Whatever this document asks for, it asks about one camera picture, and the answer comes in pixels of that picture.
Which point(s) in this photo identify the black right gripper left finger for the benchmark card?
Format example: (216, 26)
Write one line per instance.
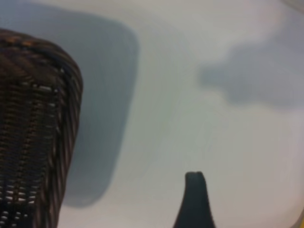
(187, 209)

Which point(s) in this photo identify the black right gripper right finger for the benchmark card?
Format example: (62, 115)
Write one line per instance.
(202, 209)

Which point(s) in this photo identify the dark brown wicker basket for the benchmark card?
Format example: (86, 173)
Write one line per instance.
(31, 118)

